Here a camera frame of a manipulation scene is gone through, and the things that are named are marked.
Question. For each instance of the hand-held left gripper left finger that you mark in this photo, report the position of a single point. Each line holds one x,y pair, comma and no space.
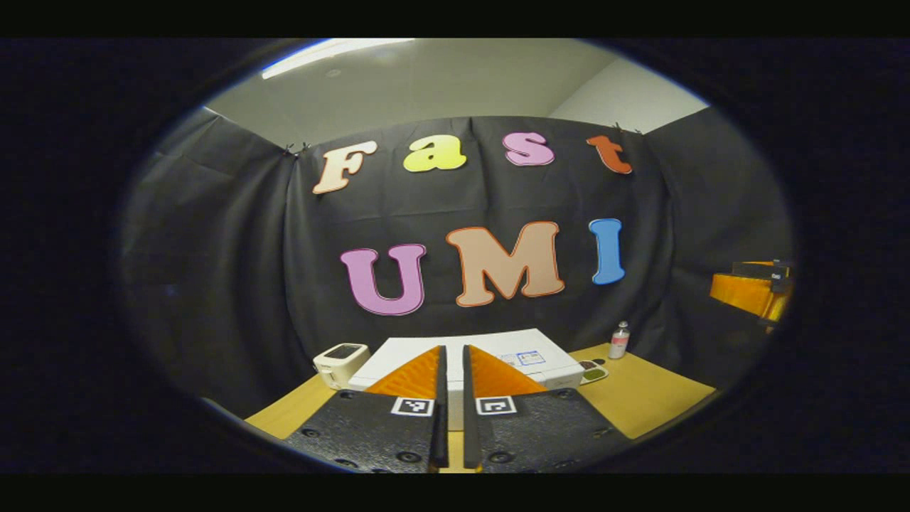
442,419

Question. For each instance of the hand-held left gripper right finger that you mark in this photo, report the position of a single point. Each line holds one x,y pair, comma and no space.
469,419

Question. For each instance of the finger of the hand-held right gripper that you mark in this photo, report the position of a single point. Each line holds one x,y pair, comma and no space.
753,270
778,309

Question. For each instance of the white microwave oven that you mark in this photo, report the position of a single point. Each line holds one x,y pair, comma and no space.
405,348

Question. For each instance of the small white countertop appliance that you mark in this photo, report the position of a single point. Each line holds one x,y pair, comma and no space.
341,363

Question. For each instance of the white divided condiment dish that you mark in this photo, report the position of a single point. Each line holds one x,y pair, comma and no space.
593,371

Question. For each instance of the clear bottle with pink label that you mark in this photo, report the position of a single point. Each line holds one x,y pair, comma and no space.
619,341

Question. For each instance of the black backdrop cloth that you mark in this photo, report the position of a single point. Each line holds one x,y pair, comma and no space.
213,249

